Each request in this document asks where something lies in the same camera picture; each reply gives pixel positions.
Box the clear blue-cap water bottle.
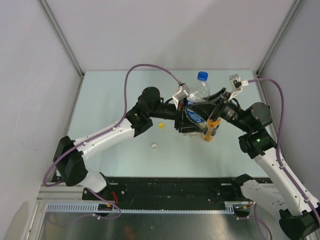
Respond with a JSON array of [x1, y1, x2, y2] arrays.
[[183, 76, 210, 137]]

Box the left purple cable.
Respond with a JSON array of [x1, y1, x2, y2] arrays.
[[42, 64, 185, 188]]

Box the left aluminium frame post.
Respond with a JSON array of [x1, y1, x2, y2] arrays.
[[37, 0, 85, 77]]

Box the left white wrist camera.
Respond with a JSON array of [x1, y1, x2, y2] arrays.
[[172, 83, 190, 110]]

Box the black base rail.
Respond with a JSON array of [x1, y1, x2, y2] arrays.
[[99, 177, 249, 211]]

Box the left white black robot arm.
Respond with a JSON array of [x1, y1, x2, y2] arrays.
[[53, 86, 204, 200]]

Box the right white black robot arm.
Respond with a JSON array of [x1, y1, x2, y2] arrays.
[[187, 86, 320, 240]]

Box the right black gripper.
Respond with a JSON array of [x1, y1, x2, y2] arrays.
[[187, 87, 252, 133]]

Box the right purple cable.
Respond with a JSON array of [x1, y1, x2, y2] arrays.
[[247, 77, 320, 218]]

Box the aluminium frame post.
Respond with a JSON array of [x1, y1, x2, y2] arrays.
[[37, 0, 85, 77], [255, 0, 305, 77]]

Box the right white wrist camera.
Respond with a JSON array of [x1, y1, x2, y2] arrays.
[[228, 74, 249, 101]]

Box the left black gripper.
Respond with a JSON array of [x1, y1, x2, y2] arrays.
[[148, 96, 205, 134]]

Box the orange juice bottle yellow cap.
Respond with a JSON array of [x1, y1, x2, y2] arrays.
[[202, 117, 221, 142]]

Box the blue bottle cap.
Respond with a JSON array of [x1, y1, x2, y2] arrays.
[[197, 71, 209, 81]]

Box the right aluminium frame post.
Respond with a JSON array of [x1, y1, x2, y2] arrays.
[[255, 0, 305, 77]]

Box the grey cable duct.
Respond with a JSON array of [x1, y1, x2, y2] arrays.
[[44, 201, 237, 215]]

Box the white bottle cap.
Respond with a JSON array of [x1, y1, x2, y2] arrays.
[[151, 143, 158, 151]]

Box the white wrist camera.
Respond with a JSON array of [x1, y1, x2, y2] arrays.
[[228, 74, 249, 101], [172, 83, 190, 110]]

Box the purple cable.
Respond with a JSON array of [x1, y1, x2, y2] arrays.
[[247, 77, 320, 218], [42, 64, 185, 188]]

